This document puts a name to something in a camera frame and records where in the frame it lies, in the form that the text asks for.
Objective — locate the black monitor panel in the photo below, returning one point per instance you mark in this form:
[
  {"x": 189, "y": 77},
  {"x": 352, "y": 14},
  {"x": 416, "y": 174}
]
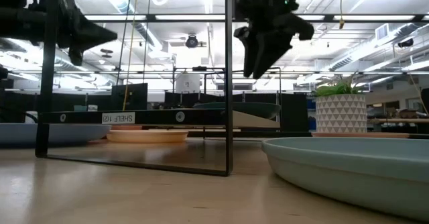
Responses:
[{"x": 134, "y": 96}]

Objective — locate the blue plate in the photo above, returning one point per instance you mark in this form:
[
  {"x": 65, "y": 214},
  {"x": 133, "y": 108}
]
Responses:
[{"x": 73, "y": 133}]

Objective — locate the dark green plate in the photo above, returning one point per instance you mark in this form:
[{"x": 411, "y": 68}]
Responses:
[{"x": 254, "y": 110}]

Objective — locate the black cabinet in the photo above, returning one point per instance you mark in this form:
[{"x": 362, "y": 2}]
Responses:
[{"x": 295, "y": 113}]

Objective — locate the black-framed wooden shelf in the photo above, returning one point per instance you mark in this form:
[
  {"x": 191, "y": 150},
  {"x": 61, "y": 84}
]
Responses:
[{"x": 201, "y": 116}]

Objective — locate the wooden background table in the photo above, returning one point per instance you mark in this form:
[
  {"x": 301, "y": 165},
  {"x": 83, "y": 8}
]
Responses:
[{"x": 402, "y": 120}]

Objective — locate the round black ceiling camera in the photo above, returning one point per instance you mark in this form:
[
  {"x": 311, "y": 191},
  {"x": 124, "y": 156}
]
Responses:
[{"x": 191, "y": 42}]

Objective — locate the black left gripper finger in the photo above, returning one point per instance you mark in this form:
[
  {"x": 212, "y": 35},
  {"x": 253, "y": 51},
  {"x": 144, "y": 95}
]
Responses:
[
  {"x": 76, "y": 56},
  {"x": 90, "y": 34}
]

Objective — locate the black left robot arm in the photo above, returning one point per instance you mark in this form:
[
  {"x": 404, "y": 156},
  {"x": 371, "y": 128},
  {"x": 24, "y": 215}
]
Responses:
[{"x": 20, "y": 23}]

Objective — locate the teal plate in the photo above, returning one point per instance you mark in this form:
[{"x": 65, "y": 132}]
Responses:
[{"x": 335, "y": 170}]

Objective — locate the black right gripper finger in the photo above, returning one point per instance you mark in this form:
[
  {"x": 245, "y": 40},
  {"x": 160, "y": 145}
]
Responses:
[
  {"x": 253, "y": 51},
  {"x": 275, "y": 49}
]

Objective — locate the pale peach plate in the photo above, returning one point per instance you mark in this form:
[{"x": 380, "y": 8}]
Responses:
[{"x": 147, "y": 137}]

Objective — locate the succulent in white patterned pot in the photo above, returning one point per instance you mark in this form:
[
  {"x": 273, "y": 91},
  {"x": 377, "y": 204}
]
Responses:
[{"x": 340, "y": 115}]

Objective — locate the black metal rig frame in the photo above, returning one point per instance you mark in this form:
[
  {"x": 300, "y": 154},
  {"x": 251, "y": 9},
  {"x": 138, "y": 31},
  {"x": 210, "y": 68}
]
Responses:
[{"x": 295, "y": 134}]

